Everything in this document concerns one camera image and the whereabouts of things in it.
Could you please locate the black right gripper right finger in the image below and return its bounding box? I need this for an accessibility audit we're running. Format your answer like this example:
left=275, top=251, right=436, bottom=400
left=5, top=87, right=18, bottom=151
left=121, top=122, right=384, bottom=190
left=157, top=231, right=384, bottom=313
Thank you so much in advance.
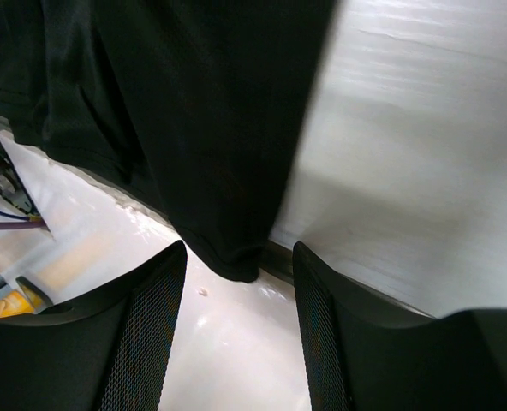
left=293, top=243, right=507, bottom=410

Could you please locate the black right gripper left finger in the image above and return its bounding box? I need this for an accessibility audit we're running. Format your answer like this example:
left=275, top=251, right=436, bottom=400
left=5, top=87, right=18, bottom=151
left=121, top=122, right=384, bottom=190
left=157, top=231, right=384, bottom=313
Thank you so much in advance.
left=0, top=241, right=188, bottom=410

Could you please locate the black t shirt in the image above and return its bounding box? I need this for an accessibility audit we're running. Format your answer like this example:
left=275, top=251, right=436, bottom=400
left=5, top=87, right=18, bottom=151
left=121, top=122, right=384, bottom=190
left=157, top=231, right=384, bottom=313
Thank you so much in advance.
left=0, top=1, right=336, bottom=283

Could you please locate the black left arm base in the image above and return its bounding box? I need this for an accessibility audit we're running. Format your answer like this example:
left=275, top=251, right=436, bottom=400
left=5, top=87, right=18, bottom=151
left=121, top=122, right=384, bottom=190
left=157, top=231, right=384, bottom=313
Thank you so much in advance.
left=0, top=143, right=40, bottom=221

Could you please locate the yellow object below table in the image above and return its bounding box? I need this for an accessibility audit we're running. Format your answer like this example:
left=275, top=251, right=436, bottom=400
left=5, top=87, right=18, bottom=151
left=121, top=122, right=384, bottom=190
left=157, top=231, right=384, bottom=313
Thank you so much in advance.
left=0, top=274, right=53, bottom=319

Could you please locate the aluminium table edge rail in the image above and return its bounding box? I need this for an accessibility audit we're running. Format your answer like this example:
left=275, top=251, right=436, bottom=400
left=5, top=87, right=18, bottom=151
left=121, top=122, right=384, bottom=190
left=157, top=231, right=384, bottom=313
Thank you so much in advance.
left=0, top=116, right=433, bottom=319

